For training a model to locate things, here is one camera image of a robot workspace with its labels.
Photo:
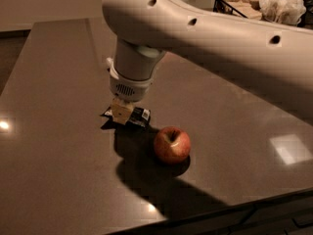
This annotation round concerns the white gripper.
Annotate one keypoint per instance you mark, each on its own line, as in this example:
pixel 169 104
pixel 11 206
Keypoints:
pixel 130 89

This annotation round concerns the black rxbar chocolate wrapper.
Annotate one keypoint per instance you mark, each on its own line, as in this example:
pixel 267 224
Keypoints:
pixel 139 117

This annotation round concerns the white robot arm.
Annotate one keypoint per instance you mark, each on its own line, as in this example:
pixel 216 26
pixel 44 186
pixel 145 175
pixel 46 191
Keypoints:
pixel 271 60

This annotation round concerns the red apple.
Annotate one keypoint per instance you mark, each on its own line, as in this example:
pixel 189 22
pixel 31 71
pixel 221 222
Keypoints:
pixel 172 145

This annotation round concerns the clear plastic water bottle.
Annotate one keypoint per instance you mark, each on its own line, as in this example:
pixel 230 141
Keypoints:
pixel 109 62

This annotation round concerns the metal cup with packets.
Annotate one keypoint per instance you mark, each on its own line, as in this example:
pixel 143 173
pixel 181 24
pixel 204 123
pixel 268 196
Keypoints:
pixel 287 12

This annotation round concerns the black wire napkin basket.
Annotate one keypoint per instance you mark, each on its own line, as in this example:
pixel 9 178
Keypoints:
pixel 241 8

